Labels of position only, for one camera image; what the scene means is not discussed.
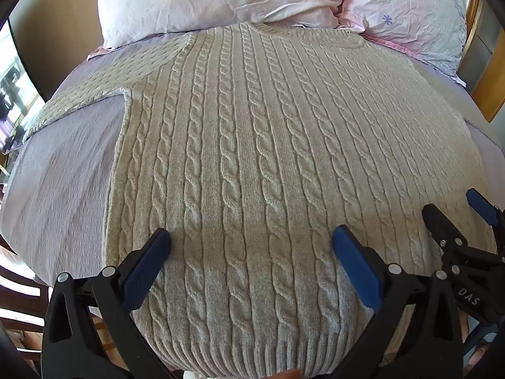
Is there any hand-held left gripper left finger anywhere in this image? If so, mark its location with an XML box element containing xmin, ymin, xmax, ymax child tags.
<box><xmin>40</xmin><ymin>228</ymin><xmax>186</xmax><ymax>379</ymax></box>

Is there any dark wooden chair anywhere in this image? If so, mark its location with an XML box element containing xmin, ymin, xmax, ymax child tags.
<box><xmin>0</xmin><ymin>237</ymin><xmax>54</xmax><ymax>368</ymax></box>

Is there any window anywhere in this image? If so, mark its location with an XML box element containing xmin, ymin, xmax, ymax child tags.
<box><xmin>0</xmin><ymin>20</ymin><xmax>45</xmax><ymax>156</ymax></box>

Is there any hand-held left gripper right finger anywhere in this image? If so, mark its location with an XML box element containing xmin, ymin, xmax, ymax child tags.
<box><xmin>331</xmin><ymin>225</ymin><xmax>463</xmax><ymax>379</ymax></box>

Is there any beige cable-knit sweater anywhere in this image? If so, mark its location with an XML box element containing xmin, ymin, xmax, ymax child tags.
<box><xmin>24</xmin><ymin>21</ymin><xmax>498</xmax><ymax>378</ymax></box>

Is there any lavender bed sheet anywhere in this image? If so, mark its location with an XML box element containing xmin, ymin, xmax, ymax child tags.
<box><xmin>0</xmin><ymin>27</ymin><xmax>505</xmax><ymax>293</ymax></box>

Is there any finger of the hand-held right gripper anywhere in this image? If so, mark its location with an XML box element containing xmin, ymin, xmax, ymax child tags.
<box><xmin>466</xmin><ymin>188</ymin><xmax>501</xmax><ymax>227</ymax></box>
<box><xmin>422</xmin><ymin>204</ymin><xmax>470</xmax><ymax>262</ymax></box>

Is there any person's right hand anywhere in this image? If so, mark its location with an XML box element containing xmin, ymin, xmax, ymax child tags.
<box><xmin>459</xmin><ymin>312</ymin><xmax>498</xmax><ymax>367</ymax></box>

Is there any wooden headboard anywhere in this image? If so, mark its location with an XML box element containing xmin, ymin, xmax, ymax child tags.
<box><xmin>457</xmin><ymin>0</ymin><xmax>505</xmax><ymax>124</ymax></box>

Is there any pink floral pillow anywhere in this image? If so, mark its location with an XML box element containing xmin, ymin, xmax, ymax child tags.
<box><xmin>338</xmin><ymin>0</ymin><xmax>469</xmax><ymax>87</ymax></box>

